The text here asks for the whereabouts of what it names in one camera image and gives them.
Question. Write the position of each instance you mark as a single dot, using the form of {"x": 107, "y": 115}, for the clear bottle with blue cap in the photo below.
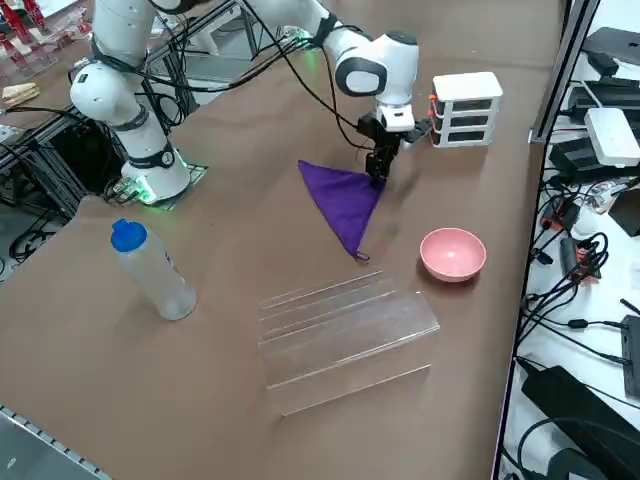
{"x": 160, "y": 285}

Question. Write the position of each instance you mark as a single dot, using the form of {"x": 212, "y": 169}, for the white mini drawer cabinet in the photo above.
{"x": 467, "y": 85}

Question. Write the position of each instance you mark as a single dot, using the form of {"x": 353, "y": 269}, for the red stand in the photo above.
{"x": 15, "y": 20}

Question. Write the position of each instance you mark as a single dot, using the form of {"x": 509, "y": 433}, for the aluminium frame post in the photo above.
{"x": 565, "y": 65}

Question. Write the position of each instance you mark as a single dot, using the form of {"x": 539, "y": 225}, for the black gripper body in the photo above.
{"x": 369, "y": 127}

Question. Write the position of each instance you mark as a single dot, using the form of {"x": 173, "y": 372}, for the black flat box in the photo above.
{"x": 617, "y": 42}

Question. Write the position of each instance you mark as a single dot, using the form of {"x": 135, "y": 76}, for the black metal frame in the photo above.
{"x": 60, "y": 165}

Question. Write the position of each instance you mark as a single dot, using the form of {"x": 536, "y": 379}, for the clear acrylic stepped rack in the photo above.
{"x": 350, "y": 345}

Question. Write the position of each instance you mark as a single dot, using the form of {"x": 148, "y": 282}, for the white power adapter box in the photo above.
{"x": 612, "y": 135}

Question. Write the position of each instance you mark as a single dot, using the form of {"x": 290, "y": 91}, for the black bar device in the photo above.
{"x": 631, "y": 350}

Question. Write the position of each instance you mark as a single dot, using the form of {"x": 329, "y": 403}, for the aluminium table rail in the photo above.
{"x": 30, "y": 435}

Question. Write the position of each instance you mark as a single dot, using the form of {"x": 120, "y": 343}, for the purple cloth towel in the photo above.
{"x": 345, "y": 205}

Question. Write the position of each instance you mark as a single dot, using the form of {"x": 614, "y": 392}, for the wooden blocks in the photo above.
{"x": 22, "y": 94}

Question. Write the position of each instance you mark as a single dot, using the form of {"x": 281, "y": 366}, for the pink bowl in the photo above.
{"x": 452, "y": 255}

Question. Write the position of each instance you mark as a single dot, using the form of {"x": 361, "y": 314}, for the black and orange connector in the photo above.
{"x": 570, "y": 255}

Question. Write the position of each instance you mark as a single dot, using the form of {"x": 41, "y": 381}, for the large black power adapter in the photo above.
{"x": 565, "y": 400}

